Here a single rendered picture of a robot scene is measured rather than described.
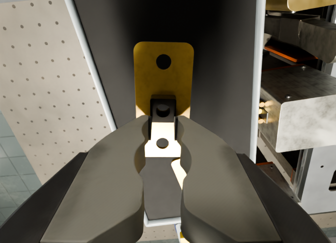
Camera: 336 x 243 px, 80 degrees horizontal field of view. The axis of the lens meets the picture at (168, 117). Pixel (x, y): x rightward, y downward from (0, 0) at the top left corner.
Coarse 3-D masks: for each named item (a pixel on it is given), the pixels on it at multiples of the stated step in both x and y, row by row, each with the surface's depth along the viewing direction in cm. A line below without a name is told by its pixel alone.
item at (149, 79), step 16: (144, 48) 13; (160, 48) 13; (176, 48) 13; (192, 48) 13; (144, 64) 13; (176, 64) 13; (192, 64) 13; (144, 80) 13; (160, 80) 13; (176, 80) 13; (144, 96) 14; (160, 96) 13; (176, 96) 14; (144, 112) 14; (160, 112) 14; (176, 112) 14; (160, 128) 15; (176, 144) 15
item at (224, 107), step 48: (96, 0) 14; (144, 0) 14; (192, 0) 15; (240, 0) 15; (96, 48) 16; (240, 48) 16; (192, 96) 18; (240, 96) 18; (240, 144) 21; (144, 192) 24
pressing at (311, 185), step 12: (324, 72) 34; (300, 156) 44; (312, 156) 43; (324, 156) 43; (300, 168) 44; (312, 168) 45; (324, 168) 45; (300, 180) 46; (312, 180) 46; (324, 180) 46; (300, 192) 48; (312, 192) 48; (324, 192) 48; (312, 204) 51; (324, 204) 51
